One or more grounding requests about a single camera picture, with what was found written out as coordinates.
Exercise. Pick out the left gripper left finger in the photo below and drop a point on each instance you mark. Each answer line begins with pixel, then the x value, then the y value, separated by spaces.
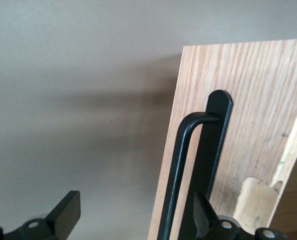
pixel 64 215

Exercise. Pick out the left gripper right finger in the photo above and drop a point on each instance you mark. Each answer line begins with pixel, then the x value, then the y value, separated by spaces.
pixel 204 217

